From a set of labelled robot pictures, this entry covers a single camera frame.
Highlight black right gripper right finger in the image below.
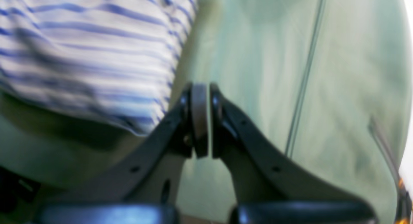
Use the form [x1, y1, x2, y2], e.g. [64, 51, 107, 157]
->
[210, 83, 378, 224]

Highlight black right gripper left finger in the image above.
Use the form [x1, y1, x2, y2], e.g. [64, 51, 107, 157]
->
[34, 83, 208, 224]

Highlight blue white striped t-shirt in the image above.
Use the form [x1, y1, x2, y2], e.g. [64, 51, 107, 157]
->
[1, 0, 198, 136]

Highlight green table cloth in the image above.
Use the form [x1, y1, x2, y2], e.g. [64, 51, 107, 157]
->
[1, 0, 412, 224]

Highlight orange handled scissors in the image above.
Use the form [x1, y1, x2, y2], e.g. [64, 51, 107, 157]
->
[368, 116, 412, 224]

